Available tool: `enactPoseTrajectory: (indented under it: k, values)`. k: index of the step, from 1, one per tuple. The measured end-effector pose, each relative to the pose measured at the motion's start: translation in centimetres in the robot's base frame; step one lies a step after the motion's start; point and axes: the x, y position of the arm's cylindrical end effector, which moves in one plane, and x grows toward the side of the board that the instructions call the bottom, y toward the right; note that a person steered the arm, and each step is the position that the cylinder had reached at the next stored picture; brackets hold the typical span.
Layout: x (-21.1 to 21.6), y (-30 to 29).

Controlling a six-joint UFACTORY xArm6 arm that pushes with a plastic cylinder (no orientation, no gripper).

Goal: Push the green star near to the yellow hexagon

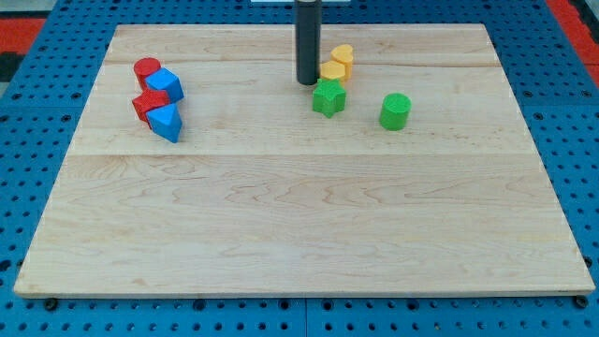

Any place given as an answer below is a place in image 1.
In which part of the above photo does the red star block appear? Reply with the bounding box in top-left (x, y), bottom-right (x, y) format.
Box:
top-left (132, 89), bottom-right (170, 124)

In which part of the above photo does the wooden board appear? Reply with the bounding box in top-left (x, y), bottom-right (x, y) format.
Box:
top-left (14, 23), bottom-right (595, 299)

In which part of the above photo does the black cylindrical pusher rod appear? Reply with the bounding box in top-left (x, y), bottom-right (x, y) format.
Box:
top-left (294, 0), bottom-right (322, 85)

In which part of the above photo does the yellow hexagon block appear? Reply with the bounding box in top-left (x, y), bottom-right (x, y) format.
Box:
top-left (319, 60), bottom-right (346, 82)

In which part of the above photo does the green star block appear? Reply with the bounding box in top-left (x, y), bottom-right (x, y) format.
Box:
top-left (313, 79), bottom-right (346, 118)

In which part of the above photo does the blue triangle block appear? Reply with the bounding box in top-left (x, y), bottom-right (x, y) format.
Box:
top-left (146, 104), bottom-right (183, 143)

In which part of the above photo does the yellow heart block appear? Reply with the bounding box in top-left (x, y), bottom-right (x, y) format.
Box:
top-left (330, 44), bottom-right (354, 81)

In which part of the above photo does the blue cube block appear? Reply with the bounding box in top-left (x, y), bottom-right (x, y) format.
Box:
top-left (145, 67), bottom-right (184, 103)

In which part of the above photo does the green cylinder block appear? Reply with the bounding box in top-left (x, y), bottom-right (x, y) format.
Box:
top-left (379, 93), bottom-right (412, 131)

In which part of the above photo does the red cylinder block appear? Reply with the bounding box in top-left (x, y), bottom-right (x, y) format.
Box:
top-left (133, 57), bottom-right (161, 91)

